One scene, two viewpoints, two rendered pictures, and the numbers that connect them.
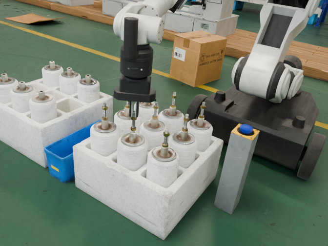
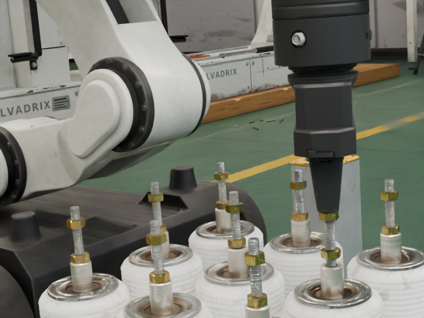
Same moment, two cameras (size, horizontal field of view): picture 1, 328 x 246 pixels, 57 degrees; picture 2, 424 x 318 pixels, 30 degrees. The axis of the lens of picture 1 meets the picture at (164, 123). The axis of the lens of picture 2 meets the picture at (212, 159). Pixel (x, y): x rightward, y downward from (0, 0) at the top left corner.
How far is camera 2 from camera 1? 1.14 m
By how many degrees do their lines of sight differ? 75
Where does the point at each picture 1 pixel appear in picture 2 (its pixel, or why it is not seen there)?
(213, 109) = (56, 259)
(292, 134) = (206, 199)
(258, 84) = (188, 100)
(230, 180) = not seen: hidden behind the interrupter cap
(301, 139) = not seen: hidden behind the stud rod
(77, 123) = not seen: outside the picture
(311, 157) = (254, 216)
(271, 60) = (166, 46)
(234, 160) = (347, 228)
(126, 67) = (364, 34)
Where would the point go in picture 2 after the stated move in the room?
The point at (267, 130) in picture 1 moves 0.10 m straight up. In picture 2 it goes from (176, 220) to (171, 163)
